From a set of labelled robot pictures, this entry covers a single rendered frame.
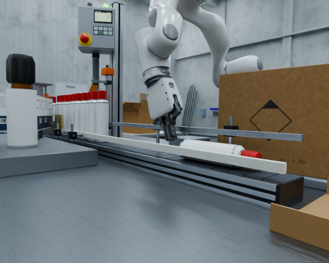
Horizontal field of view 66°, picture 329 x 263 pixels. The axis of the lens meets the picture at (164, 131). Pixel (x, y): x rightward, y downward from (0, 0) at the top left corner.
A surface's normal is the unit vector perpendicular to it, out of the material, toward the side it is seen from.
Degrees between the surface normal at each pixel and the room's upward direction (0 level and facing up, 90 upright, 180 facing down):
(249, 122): 90
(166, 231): 0
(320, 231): 90
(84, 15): 90
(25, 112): 90
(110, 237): 0
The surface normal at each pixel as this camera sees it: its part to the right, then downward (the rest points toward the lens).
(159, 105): -0.72, 0.09
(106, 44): 0.11, 0.07
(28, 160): 0.66, 0.06
